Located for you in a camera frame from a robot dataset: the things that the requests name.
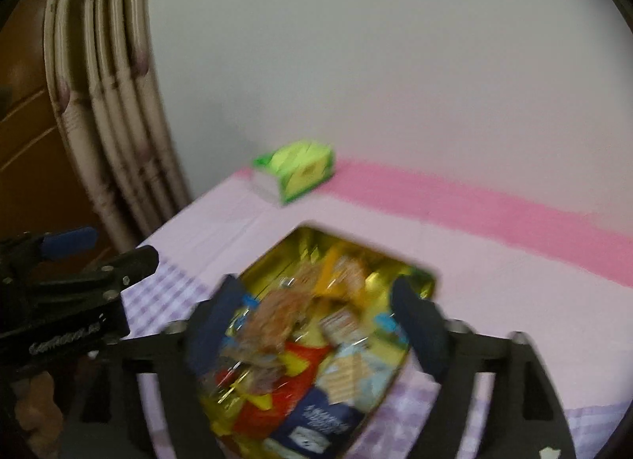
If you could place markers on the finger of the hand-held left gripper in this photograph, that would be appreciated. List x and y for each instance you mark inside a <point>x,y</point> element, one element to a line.
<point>128,264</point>
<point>69,241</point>

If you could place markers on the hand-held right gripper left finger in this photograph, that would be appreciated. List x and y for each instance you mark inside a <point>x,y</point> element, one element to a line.
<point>210,335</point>

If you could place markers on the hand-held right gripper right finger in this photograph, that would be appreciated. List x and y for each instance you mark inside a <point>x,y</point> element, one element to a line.
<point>420,335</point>

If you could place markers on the clear peanut brittle packet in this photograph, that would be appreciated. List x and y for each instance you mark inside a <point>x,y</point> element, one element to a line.
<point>274,320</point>

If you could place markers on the pale star cracker packet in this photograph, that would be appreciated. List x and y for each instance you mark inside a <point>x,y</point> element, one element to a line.
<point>346,375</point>

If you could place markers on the red snack packet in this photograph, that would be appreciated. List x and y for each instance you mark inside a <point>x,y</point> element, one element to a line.
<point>296,365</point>

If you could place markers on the maroon candy tin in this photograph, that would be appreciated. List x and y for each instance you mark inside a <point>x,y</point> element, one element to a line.
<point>306,246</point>

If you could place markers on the dark blue biscuit packet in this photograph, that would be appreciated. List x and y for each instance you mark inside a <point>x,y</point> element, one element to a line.
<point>316,419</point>

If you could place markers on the person's left hand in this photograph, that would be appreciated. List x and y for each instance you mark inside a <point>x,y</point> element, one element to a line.
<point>37,409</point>

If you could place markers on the purple checked bed sheet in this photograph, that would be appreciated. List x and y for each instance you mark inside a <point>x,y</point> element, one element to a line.
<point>494,291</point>

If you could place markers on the brown wooden cabinet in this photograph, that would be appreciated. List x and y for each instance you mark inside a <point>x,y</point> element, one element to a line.
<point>29,142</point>

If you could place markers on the pink foam mat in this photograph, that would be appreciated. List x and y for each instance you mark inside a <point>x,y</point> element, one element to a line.
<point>445,202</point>

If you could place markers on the beige patterned curtain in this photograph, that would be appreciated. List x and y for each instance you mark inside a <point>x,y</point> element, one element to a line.
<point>118,93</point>

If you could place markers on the green tissue pack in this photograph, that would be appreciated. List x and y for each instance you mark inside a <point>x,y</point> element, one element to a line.
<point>301,167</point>

